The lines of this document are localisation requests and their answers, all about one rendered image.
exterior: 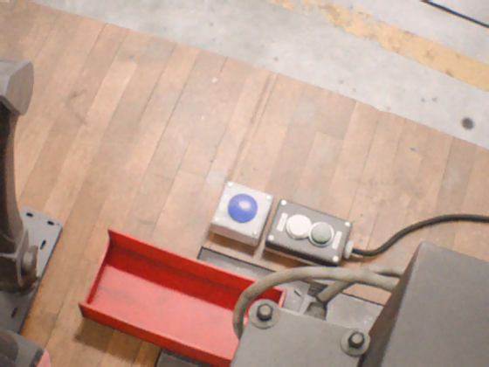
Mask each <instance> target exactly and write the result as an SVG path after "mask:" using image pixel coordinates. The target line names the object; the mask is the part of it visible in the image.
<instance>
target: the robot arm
mask: <svg viewBox="0 0 489 367"><path fill-rule="evenodd" d="M33 65H34V63H33V62H32V61H30V60H17V59H2V58H0V367H51V363H50V359H49V356H48V352H47V350H45V348H43V347H42V346H40V345H39V344H38V343H36V342H33V341H32V340H31V339H27V338H25V337H23V336H20V335H19V332H20V330H21V328H22V326H23V324H24V319H25V318H26V316H27V314H28V312H29V311H30V310H29V308H30V306H31V303H32V302H33V300H34V296H35V294H36V292H37V290H38V288H39V283H40V282H41V280H42V278H43V276H44V274H45V269H46V268H47V265H48V263H49V262H50V258H51V256H52V252H53V251H54V249H55V245H56V244H57V242H58V240H59V236H60V233H61V231H62V228H63V226H62V224H61V222H60V221H59V219H57V218H52V217H50V216H47V215H45V214H44V213H41V212H39V211H36V210H33V209H32V208H29V207H22V208H21V210H20V211H18V208H17V195H16V184H15V166H14V148H15V135H16V127H17V120H18V118H19V117H20V116H24V115H25V114H26V113H27V111H28V109H29V107H30V103H31V96H32V90H33V83H34V79H35V72H34V66H33ZM29 215H31V216H32V218H30V217H28V216H29ZM48 224H51V225H48ZM44 243H46V244H45V247H44V250H41V248H42V247H43V244H44ZM16 310H18V312H17V314H16V317H15V318H12V317H13V315H14V314H15V311H16Z"/></svg>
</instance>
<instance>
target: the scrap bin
mask: <svg viewBox="0 0 489 367"><path fill-rule="evenodd" d="M107 229H108V235H109V238H108V241H107V243H106V247H105V249H104V251H103V253H102V256H101V258H100V261H99V265H98V266H97V268H96V270H95V273H94V276H93V279H92V282H91V283H90V287H89V288H88V290H87V292H86V297H85V298H84V302H81V301H78V306H79V310H80V312H81V314H82V317H84V318H86V319H88V320H91V321H94V322H98V323H101V324H102V325H105V326H108V327H109V328H112V329H115V330H118V331H120V332H122V333H124V334H126V335H129V336H132V337H134V338H137V339H139V340H142V341H146V342H148V343H152V344H153V345H156V346H159V347H161V348H164V349H165V350H169V351H174V352H175V353H178V354H181V355H184V356H186V357H189V358H192V359H196V360H198V361H200V362H203V363H206V364H210V365H214V366H216V367H230V365H231V359H232V358H233V356H234V354H235V351H236V349H237V347H238V337H237V336H236V334H235V332H234V330H233V326H232V317H233V313H234V309H235V307H236V304H237V301H238V298H239V296H241V294H242V293H243V292H244V291H245V290H246V289H247V288H248V287H249V286H250V285H252V284H253V283H254V282H256V281H258V280H255V279H253V278H251V277H248V276H246V275H243V274H236V273H234V272H232V271H230V270H227V269H224V268H221V267H218V266H215V265H213V264H210V263H208V262H203V261H201V260H196V259H194V258H192V257H190V256H187V255H184V254H181V253H178V252H175V251H172V250H170V249H168V248H166V247H163V246H159V245H157V244H154V243H152V242H150V241H147V240H145V239H141V238H138V237H135V236H132V235H129V234H126V233H124V232H120V231H118V230H115V229H114V228H112V227H108V228H107ZM286 293H287V289H285V288H283V287H273V288H269V289H267V290H266V291H264V292H262V293H261V294H260V295H259V296H256V297H255V298H254V299H253V300H252V301H251V303H249V305H248V307H247V310H246V313H245V315H244V326H245V325H246V323H247V319H248V312H249V308H250V307H251V305H252V303H254V302H256V301H259V300H269V301H274V302H275V303H276V304H277V305H278V307H281V308H282V307H283V304H284V300H285V298H286Z"/></svg>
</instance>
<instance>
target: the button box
mask: <svg viewBox="0 0 489 367"><path fill-rule="evenodd" d="M295 216H303V217H305V218H307V219H308V221H309V225H310V227H309V231H308V233H307V235H306V236H304V237H301V238H298V237H294V236H293V235H292V234H291V233H290V232H289V230H288V224H289V221H290V219H291V218H293V217H295ZM461 219H471V220H478V221H484V222H489V216H482V215H477V214H468V213H459V214H448V215H442V216H438V217H434V218H427V219H424V220H422V221H419V222H417V223H415V224H413V225H409V226H408V227H405V228H403V229H402V230H401V231H399V232H398V233H395V234H394V235H393V236H392V237H391V238H390V239H389V240H388V241H387V242H386V243H385V244H384V245H382V246H380V247H378V248H376V249H374V250H365V251H364V250H361V249H358V248H355V247H353V245H354V241H353V240H349V241H348V237H349V234H350V232H351V229H352V226H353V223H352V222H350V221H347V220H346V219H343V218H337V217H335V216H332V215H330V214H327V213H325V212H322V211H318V210H313V209H311V208H308V207H305V206H303V205H300V204H296V203H294V202H291V201H288V200H285V199H284V198H281V199H280V200H279V204H278V207H277V210H276V211H275V214H274V216H273V218H272V222H271V224H270V227H269V229H268V232H267V234H266V236H265V250H266V251H268V252H271V253H278V254H280V255H283V256H286V257H288V258H290V259H293V260H299V261H301V262H304V263H307V264H309V265H314V266H317V267H338V266H339V263H340V260H341V256H342V255H343V257H345V258H347V259H348V257H349V255H350V253H352V254H357V255H360V256H364V257H371V256H375V255H377V254H379V253H383V252H384V251H386V250H387V249H388V248H390V246H391V245H393V244H394V243H395V242H396V241H397V240H398V239H400V238H401V237H402V236H403V235H405V234H407V233H408V232H412V231H414V230H416V229H417V228H420V227H424V226H427V225H432V224H435V223H437V222H442V221H446V220H461ZM319 223H325V224H327V225H328V226H329V227H330V228H331V230H332V238H331V239H330V241H329V242H328V243H325V244H321V245H318V244H316V243H315V242H314V241H313V240H312V238H311V236H310V233H311V230H312V228H313V226H314V225H316V224H319Z"/></svg>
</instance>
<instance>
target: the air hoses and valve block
mask: <svg viewBox="0 0 489 367"><path fill-rule="evenodd" d="M404 269H405V267H402V266H399V265H397V264H392V265H391V264H372V265H367V266H364V267H359V268H356V269H354V270H351V269H346V268H340V267H301V268H294V269H288V270H284V271H279V272H275V273H273V274H269V275H267V276H266V277H264V278H262V279H261V280H259V281H256V282H254V283H253V284H252V285H250V286H249V287H248V288H247V289H246V290H245V291H244V292H243V293H242V294H241V296H239V298H238V301H237V304H236V307H235V309H234V313H233V317H232V326H233V330H234V332H235V334H236V336H237V337H238V340H240V337H241V335H242V333H243V331H244V329H245V326H244V318H245V313H246V310H247V307H248V305H249V303H251V301H252V300H253V299H254V298H255V297H256V296H259V295H260V294H261V293H262V292H264V291H266V290H267V289H269V288H273V287H276V286H278V285H281V284H285V283H287V282H293V281H298V280H331V281H334V283H331V285H330V286H328V287H327V288H326V289H325V290H323V291H322V292H321V293H320V294H317V295H316V296H315V299H316V301H318V303H321V304H323V305H324V304H325V306H326V305H327V304H328V303H329V302H330V301H331V300H332V299H333V298H334V297H335V296H336V295H338V294H340V293H341V292H343V290H345V289H347V288H348V287H351V286H352V285H354V284H355V283H359V284H362V285H365V286H371V287H375V288H380V289H382V290H384V291H386V292H387V291H388V292H390V293H392V292H393V290H394V289H395V287H396V284H397V282H398V281H395V280H392V279H390V278H387V277H385V276H388V277H396V278H398V279H400V278H401V276H402V274H403V273H404Z"/></svg>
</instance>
